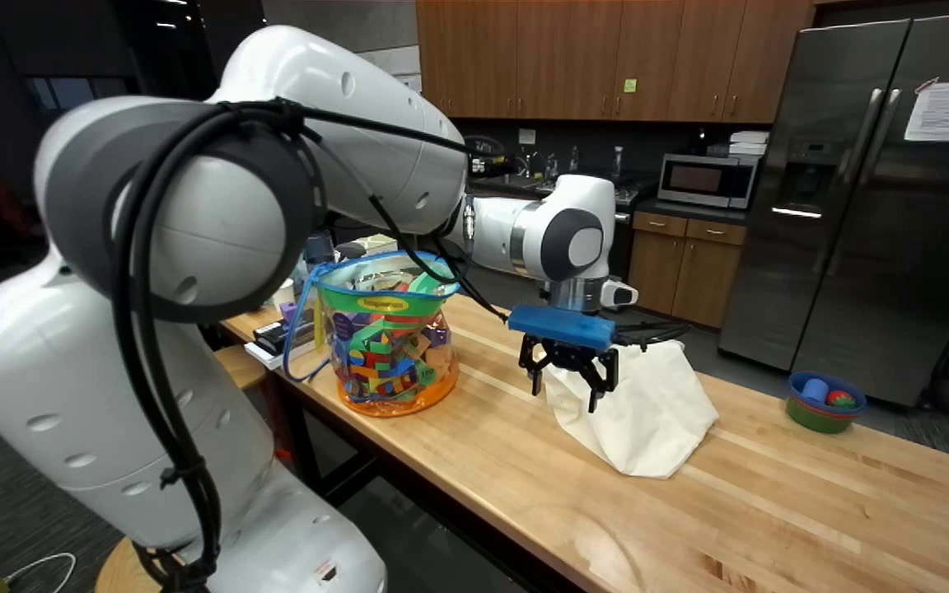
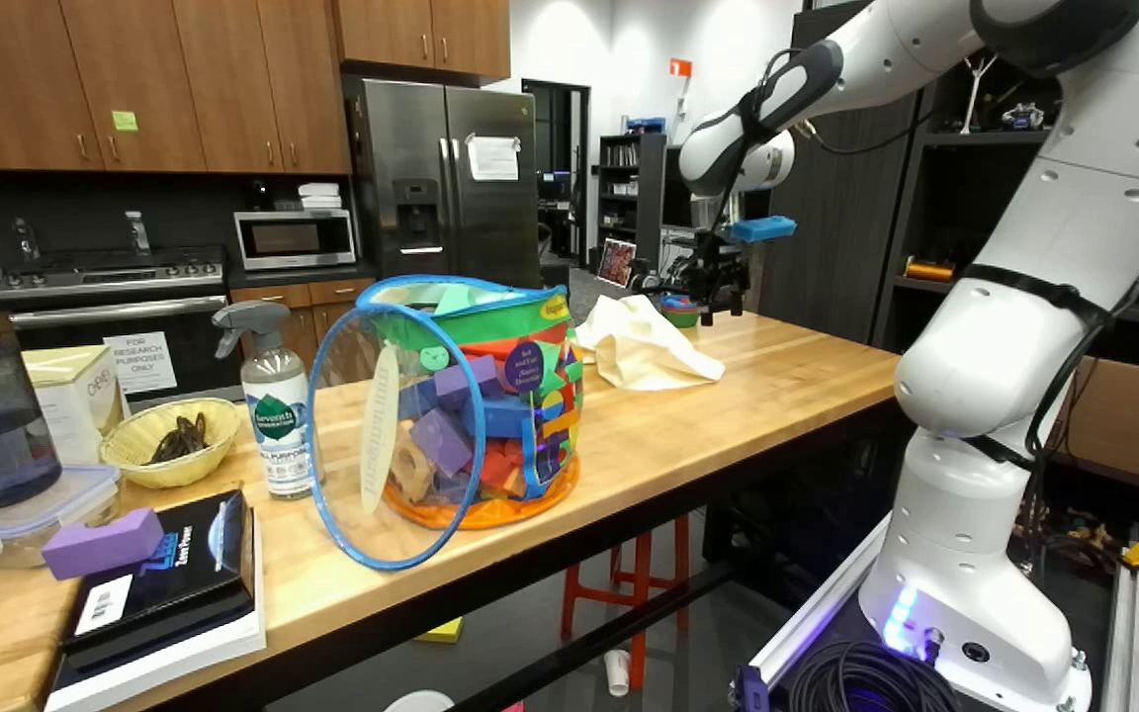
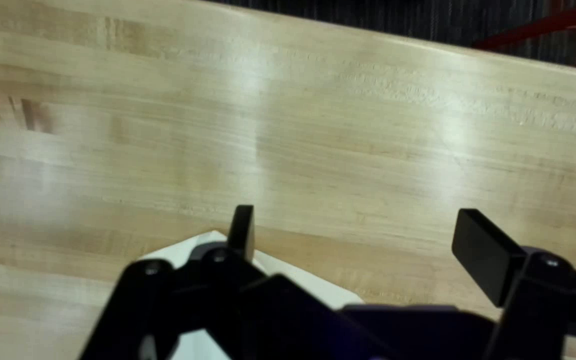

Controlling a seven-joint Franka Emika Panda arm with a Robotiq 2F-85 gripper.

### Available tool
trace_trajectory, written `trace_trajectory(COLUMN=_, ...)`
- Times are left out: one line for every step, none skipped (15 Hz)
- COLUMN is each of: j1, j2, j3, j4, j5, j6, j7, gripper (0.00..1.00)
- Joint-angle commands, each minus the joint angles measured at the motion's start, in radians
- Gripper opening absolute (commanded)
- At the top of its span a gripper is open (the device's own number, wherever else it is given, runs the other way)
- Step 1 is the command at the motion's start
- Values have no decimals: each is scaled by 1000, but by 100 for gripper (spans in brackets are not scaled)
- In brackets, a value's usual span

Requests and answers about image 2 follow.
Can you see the white paper sign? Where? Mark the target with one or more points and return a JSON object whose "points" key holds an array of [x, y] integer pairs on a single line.
{"points": [[139, 363]]}

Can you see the white paper cup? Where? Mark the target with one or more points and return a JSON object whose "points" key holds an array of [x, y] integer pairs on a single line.
{"points": [[617, 672]]}

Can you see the purple foam block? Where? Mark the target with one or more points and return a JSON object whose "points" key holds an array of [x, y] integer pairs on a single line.
{"points": [[100, 544]]}

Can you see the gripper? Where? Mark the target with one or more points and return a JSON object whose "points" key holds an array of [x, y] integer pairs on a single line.
{"points": [[718, 262]]}

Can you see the stack of white plates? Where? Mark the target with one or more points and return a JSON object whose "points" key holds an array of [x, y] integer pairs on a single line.
{"points": [[319, 196]]}

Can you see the cream cloth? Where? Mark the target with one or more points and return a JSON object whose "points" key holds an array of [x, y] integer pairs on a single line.
{"points": [[644, 346]]}

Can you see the white carton box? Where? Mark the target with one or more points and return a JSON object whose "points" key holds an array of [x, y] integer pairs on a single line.
{"points": [[70, 400]]}

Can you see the dark shelf unit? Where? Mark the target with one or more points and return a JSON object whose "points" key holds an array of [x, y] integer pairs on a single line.
{"points": [[965, 198]]}

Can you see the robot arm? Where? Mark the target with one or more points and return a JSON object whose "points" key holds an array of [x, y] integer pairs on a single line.
{"points": [[1054, 247]]}

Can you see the yellow note pad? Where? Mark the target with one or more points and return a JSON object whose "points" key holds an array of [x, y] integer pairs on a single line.
{"points": [[441, 631]]}

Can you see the black bookshelf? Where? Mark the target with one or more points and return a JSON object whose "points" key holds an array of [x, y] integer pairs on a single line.
{"points": [[619, 188]]}

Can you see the orange spool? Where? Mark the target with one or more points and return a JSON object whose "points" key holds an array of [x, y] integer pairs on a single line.
{"points": [[928, 270]]}

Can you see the clear plastic container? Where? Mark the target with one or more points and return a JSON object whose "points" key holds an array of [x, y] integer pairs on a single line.
{"points": [[31, 524]]}

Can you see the stove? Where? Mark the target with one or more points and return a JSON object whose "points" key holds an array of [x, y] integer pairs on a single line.
{"points": [[115, 287]]}

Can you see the dark item in bowl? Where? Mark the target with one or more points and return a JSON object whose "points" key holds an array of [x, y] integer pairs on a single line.
{"points": [[179, 439]]}

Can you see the spray bottle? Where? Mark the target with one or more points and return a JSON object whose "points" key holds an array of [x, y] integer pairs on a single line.
{"points": [[275, 415]]}

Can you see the green sticky note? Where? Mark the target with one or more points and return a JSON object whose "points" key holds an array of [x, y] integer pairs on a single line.
{"points": [[125, 121]]}

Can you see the clear bag of foam blocks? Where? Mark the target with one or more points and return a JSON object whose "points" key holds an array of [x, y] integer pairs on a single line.
{"points": [[490, 415]]}

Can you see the black box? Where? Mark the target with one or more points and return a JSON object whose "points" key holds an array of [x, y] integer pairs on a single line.
{"points": [[184, 583]]}

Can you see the stack of small bowls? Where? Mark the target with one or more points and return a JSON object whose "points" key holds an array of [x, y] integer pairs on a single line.
{"points": [[678, 314]]}

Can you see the wooden base cabinet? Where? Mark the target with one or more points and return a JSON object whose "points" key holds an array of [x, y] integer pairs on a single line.
{"points": [[303, 307]]}

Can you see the steel refrigerator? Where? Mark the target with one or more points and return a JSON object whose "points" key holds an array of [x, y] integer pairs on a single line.
{"points": [[451, 218]]}

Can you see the yellow wicker bowl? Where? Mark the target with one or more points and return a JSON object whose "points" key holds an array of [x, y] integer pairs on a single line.
{"points": [[134, 450]]}

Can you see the picture frame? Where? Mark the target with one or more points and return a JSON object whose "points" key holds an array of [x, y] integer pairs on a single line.
{"points": [[616, 263]]}

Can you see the row of wooden wall cabinets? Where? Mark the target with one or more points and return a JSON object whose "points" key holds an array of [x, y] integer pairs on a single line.
{"points": [[184, 79]]}

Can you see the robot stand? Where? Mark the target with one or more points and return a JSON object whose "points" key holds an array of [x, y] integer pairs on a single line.
{"points": [[807, 618]]}

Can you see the paper sheet on refrigerator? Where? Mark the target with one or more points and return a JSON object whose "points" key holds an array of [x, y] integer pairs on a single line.
{"points": [[493, 158]]}

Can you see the microwave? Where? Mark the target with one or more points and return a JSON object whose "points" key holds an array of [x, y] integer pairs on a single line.
{"points": [[293, 239]]}

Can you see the red stool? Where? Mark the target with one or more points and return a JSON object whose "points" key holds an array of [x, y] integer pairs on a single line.
{"points": [[639, 583]]}

